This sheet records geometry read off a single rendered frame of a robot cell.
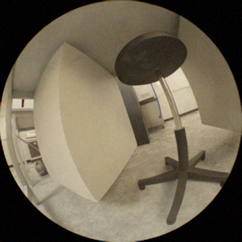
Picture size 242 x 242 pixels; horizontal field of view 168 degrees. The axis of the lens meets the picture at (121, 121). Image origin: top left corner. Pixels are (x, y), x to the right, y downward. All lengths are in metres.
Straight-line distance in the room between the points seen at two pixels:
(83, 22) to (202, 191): 0.91
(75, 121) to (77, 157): 0.09
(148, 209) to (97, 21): 0.87
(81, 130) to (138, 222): 0.41
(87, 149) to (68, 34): 0.52
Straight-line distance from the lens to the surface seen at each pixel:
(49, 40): 0.54
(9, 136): 0.75
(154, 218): 0.41
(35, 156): 3.54
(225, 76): 0.47
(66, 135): 0.21
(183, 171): 0.43
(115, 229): 0.43
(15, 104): 1.34
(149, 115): 1.93
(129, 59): 0.28
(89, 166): 0.24
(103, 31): 0.53
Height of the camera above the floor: 0.38
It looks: 3 degrees up
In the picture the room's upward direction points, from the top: 18 degrees counter-clockwise
